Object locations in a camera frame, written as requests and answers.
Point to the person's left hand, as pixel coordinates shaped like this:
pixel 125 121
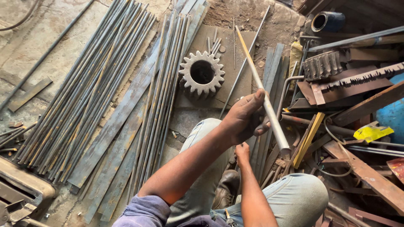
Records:
pixel 243 121

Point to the person's right hand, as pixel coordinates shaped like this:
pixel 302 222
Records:
pixel 242 155

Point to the person's right fingers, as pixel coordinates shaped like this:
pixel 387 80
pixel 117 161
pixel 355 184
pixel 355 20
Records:
pixel 242 146

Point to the bright round steel rod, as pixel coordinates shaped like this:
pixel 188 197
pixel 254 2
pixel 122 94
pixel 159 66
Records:
pixel 252 67

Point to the person's brown leather boot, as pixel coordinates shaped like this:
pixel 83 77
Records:
pixel 226 189

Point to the yellow painted flat bar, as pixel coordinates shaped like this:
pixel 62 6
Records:
pixel 309 138

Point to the bent grey metal tube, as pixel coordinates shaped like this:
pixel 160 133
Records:
pixel 284 91

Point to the large grey steel gear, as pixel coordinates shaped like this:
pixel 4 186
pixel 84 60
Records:
pixel 214 80

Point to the person's light blue jeans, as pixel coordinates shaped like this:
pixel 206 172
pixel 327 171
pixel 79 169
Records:
pixel 299 195

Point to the thin long steel rod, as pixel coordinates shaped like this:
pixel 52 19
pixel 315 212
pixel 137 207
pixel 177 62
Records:
pixel 240 71

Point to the group of short flat bars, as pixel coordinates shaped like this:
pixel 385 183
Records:
pixel 273 72

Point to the narrow bundle of round rods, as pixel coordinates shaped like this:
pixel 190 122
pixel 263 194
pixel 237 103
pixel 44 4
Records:
pixel 157 104

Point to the yellowish dirty cloth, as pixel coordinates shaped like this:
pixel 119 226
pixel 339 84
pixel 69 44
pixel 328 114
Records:
pixel 295 56

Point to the group of small steel pins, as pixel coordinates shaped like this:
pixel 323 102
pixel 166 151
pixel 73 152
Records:
pixel 215 44

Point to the rusty helical gear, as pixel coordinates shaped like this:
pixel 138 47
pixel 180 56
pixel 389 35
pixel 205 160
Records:
pixel 322 64

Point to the person's purple shirt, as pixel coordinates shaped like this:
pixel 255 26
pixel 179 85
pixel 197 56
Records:
pixel 142 212

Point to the heap of scrap metal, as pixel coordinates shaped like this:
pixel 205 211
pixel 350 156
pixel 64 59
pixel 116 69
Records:
pixel 356 107

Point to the group of long flat bars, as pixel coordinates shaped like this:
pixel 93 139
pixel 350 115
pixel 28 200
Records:
pixel 116 126

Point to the rusty orange angle bar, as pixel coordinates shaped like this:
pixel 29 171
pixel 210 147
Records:
pixel 369 176

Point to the yellow crumpled paper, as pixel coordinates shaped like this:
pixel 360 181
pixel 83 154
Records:
pixel 372 133

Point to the rusty serrated steel bar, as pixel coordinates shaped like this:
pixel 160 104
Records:
pixel 356 82

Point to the blue drum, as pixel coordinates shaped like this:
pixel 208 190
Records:
pixel 393 116

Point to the blue metal pipe section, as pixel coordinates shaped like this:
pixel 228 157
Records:
pixel 333 20

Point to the long grey angle bar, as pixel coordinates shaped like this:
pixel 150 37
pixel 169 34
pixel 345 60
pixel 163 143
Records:
pixel 359 38

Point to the wide bundle of round rods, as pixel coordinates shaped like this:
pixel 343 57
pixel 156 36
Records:
pixel 85 88

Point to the single long dark rod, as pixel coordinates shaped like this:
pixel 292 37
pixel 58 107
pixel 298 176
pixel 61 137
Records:
pixel 44 55

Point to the short flat steel piece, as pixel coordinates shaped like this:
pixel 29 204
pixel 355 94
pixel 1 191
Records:
pixel 30 94

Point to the grey metal machine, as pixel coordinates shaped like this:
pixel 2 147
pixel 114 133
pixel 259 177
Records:
pixel 22 192

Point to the rusty steel base plate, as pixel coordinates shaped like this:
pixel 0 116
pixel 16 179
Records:
pixel 235 82

